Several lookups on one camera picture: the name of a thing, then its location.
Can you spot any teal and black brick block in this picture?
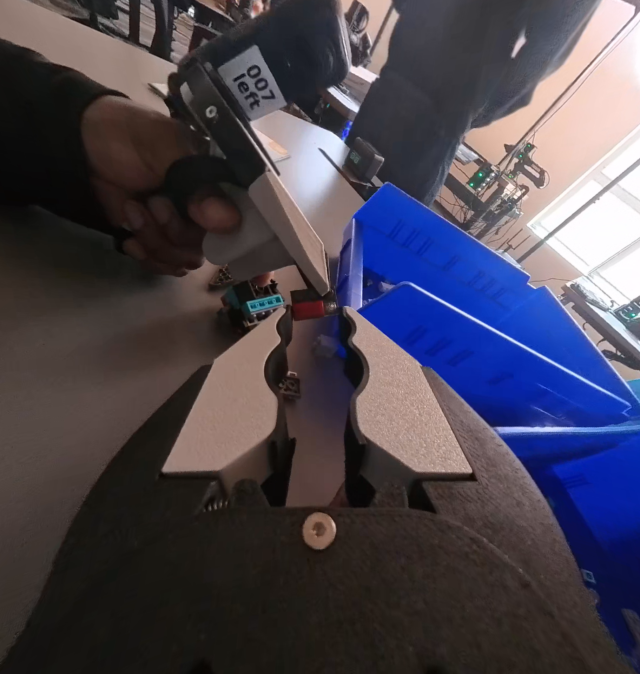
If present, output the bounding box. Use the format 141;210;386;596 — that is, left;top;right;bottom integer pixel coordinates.
217;279;286;335

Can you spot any window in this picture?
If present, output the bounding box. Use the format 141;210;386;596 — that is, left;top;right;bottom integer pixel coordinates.
528;113;640;296

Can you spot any black floor lamp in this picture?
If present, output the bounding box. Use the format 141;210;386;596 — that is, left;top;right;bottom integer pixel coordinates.
517;158;640;264

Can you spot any small side desk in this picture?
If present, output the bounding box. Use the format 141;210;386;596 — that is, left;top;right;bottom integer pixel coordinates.
559;279;640;377

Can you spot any person's left hand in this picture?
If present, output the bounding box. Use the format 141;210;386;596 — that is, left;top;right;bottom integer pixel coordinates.
82;96;243;278

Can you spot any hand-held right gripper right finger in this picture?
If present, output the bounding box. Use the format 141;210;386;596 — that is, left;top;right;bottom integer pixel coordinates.
341;307;473;482

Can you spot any person's left forearm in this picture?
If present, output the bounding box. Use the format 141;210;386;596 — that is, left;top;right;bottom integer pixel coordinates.
0;32;131;232

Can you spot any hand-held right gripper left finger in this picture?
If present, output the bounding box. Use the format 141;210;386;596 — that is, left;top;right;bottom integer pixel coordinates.
161;305;294;496

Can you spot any robot station table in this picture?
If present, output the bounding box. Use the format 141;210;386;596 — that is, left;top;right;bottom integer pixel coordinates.
441;142;549;238

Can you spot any blue plastic bin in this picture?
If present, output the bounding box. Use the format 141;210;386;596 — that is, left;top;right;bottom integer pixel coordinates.
357;282;640;428
336;181;634;417
496;421;640;674

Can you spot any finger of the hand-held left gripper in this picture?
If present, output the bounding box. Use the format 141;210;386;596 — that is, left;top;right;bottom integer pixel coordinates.
229;237;301;279
246;170;332;295

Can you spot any small black device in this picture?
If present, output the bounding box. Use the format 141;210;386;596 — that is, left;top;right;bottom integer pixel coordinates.
343;137;385;177

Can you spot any grey desk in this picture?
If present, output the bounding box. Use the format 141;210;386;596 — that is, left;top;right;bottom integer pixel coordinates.
0;0;384;648

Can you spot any instruction booklet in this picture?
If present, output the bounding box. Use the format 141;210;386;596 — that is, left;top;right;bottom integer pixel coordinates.
149;81;291;161

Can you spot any black metal frame rig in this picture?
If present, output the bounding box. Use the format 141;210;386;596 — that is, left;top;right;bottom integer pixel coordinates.
496;0;640;169

